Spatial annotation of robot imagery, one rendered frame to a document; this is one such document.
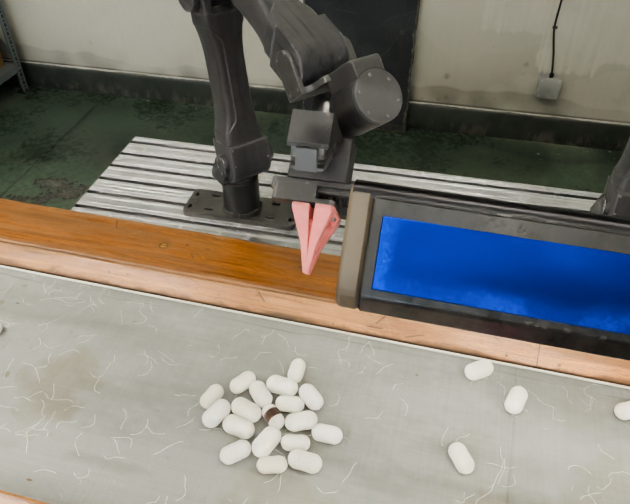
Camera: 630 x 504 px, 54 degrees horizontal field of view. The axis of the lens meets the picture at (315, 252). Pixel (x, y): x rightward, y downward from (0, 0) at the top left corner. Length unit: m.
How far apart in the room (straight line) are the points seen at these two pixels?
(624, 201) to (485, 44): 1.69
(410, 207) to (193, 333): 0.48
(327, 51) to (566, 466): 0.51
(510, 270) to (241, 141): 0.66
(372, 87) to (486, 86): 2.01
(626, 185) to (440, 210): 0.61
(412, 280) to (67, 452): 0.47
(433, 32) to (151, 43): 1.20
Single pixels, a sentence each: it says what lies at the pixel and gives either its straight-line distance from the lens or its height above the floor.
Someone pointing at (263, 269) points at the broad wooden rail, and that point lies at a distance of 0.83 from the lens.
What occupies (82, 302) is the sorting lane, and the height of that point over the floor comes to 0.74.
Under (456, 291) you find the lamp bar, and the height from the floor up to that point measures 1.07.
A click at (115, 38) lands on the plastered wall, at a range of 3.00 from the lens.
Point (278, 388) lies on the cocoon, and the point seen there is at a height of 0.76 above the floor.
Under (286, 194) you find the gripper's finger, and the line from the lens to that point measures 0.68.
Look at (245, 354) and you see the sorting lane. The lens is 0.77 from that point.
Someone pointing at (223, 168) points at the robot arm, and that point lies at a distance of 0.99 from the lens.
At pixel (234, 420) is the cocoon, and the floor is 0.76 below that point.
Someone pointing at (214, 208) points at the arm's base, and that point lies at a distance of 1.09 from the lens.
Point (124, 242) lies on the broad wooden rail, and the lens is 0.91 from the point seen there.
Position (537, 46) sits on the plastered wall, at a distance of 2.60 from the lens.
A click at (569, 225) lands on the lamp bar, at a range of 0.38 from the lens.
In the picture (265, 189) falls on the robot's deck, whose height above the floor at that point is 0.67.
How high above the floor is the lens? 1.32
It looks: 41 degrees down
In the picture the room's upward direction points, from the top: straight up
